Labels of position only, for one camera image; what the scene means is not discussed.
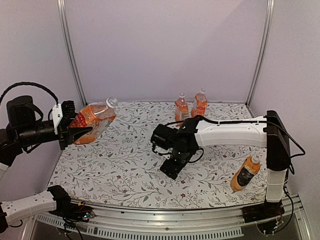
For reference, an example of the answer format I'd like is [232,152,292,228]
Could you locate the orange tea bottle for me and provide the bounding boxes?
[174,92,189,122]
[191,88,208,118]
[69,96,118,145]

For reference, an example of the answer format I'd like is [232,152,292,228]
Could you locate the dark label orange bottle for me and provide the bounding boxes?
[230,154,262,193]

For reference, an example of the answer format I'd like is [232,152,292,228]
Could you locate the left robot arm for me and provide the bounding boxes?
[0,81,94,232]

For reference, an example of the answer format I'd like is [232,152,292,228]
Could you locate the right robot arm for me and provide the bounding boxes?
[150,110,306,218]

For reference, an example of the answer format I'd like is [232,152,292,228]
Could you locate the floral patterned table mat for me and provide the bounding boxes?
[48,102,268,209]

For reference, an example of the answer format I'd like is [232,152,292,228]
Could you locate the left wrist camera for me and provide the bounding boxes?
[52,103,63,135]

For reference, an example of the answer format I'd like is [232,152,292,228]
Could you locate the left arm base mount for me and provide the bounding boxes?
[47,185,95,222]

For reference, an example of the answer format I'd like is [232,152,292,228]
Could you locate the aluminium front rail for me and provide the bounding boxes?
[21,194,313,240]

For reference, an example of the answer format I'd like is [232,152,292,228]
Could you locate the left aluminium frame post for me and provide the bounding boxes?
[57,0,88,106]

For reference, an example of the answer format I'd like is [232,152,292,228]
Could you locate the aluminium frame post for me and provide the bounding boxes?
[57,0,88,106]
[245,0,275,108]

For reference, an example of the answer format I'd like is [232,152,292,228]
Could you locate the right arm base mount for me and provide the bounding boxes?
[241,200,285,235]

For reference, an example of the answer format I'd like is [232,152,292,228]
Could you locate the right aluminium frame post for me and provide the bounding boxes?
[245,0,275,108]

